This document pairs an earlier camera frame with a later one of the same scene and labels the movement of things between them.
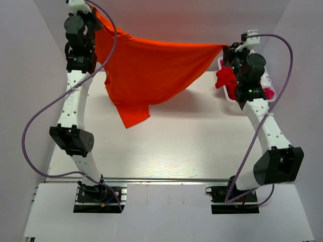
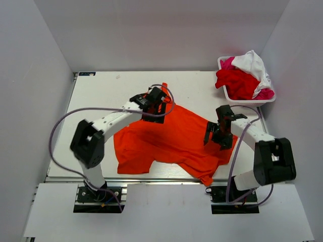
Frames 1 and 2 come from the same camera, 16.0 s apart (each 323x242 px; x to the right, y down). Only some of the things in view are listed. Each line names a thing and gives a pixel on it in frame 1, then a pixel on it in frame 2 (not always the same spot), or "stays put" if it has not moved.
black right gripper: (229, 52) → (226, 143)
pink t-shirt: (269, 93) stays put
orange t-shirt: (142, 72) → (180, 139)
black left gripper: (91, 15) → (157, 119)
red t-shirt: (226, 77) stays put
